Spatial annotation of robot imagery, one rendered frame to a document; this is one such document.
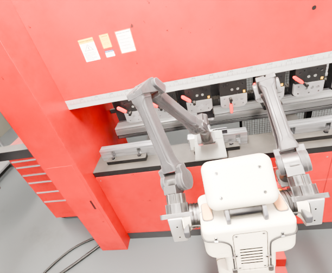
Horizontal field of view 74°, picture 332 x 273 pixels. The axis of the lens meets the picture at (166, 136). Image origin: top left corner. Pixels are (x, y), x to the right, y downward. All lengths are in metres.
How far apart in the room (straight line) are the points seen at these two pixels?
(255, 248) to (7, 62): 1.30
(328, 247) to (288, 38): 1.56
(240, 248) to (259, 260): 0.09
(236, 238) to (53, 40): 1.27
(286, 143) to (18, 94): 1.28
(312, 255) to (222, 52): 1.61
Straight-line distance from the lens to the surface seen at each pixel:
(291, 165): 0.89
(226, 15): 1.23
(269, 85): 1.01
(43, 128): 1.45
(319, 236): 2.25
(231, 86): 1.34
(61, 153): 1.52
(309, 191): 0.86
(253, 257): 0.84
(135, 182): 1.67
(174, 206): 0.80
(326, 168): 1.75
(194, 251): 2.10
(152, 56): 1.27
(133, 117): 1.44
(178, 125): 1.76
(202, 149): 1.36
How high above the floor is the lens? 1.85
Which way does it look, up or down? 34 degrees down
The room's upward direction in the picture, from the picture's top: 15 degrees counter-clockwise
